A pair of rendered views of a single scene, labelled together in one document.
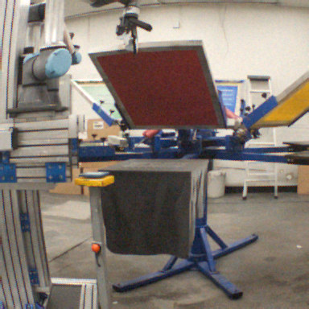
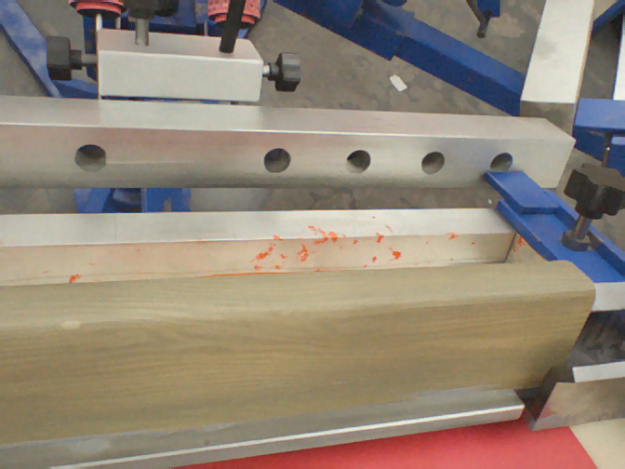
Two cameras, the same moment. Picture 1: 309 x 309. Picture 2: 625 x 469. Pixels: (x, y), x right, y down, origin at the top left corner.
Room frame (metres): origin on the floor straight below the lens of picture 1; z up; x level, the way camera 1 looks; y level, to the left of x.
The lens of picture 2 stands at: (2.58, -0.04, 1.54)
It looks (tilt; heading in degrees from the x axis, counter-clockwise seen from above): 60 degrees down; 305
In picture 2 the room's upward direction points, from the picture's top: 33 degrees clockwise
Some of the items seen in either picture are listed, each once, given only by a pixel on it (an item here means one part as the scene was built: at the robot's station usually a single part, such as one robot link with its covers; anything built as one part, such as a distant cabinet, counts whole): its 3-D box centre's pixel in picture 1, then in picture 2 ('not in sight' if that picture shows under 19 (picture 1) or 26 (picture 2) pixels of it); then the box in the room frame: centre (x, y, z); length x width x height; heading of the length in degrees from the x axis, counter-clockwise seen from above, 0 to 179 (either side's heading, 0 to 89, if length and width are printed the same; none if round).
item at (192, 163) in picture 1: (156, 164); not in sight; (2.29, -0.01, 0.95); 0.48 x 0.44 x 0.01; 164
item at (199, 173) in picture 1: (197, 206); not in sight; (2.24, -0.21, 0.74); 0.46 x 0.04 x 0.42; 164
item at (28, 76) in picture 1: (35, 68); not in sight; (1.76, 0.49, 1.42); 0.13 x 0.12 x 0.14; 49
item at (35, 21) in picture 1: (32, 45); not in sight; (2.30, 0.67, 1.63); 0.15 x 0.12 x 0.55; 69
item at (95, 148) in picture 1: (75, 137); not in sight; (3.15, 0.55, 1.05); 1.08 x 0.61 x 0.23; 104
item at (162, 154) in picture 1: (114, 158); not in sight; (3.22, 0.28, 0.90); 1.24 x 0.06 x 0.06; 104
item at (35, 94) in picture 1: (34, 95); not in sight; (1.77, 0.50, 1.31); 0.15 x 0.15 x 0.10
